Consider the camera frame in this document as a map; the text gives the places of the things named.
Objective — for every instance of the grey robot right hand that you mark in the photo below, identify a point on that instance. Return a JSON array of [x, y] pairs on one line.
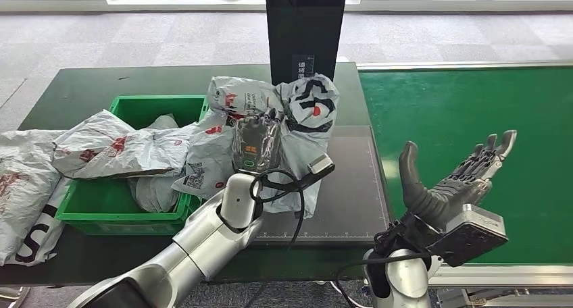
[[443, 198]]

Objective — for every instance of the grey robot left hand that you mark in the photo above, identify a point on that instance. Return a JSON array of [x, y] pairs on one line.
[[255, 145]]

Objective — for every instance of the large grey parcel black print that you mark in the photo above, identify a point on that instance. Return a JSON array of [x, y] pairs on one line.
[[210, 154]]

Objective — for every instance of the small grey parcel bag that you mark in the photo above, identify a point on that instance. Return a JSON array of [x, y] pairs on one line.
[[152, 194]]

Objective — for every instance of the grey parcel bag red lines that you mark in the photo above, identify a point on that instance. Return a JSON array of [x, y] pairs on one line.
[[112, 145]]

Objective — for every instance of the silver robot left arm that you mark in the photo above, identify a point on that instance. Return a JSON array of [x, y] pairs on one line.
[[201, 243]]

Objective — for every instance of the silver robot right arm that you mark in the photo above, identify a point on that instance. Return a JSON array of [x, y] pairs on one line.
[[403, 279]]

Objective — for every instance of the black inbound scanner machine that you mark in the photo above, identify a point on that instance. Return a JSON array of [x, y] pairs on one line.
[[353, 185]]

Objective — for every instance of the green conveyor belt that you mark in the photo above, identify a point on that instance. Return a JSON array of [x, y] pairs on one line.
[[447, 100]]

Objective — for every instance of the grey parcel bag red print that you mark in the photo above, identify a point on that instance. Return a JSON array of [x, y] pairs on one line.
[[27, 185]]

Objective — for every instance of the dark green table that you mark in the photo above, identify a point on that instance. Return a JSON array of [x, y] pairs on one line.
[[156, 78]]

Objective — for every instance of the green plastic crate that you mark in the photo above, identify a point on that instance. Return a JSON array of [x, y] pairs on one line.
[[89, 203]]

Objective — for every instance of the white window sill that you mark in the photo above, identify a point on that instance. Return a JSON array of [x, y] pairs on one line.
[[134, 2]]

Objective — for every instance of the curved grey metal base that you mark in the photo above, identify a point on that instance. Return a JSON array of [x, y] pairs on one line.
[[20, 298]]

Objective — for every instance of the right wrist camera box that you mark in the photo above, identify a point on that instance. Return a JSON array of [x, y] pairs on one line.
[[470, 236]]

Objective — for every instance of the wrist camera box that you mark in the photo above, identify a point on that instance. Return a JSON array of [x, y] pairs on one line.
[[320, 165], [470, 236]]

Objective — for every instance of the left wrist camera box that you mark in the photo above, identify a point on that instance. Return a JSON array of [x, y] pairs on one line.
[[320, 165]]

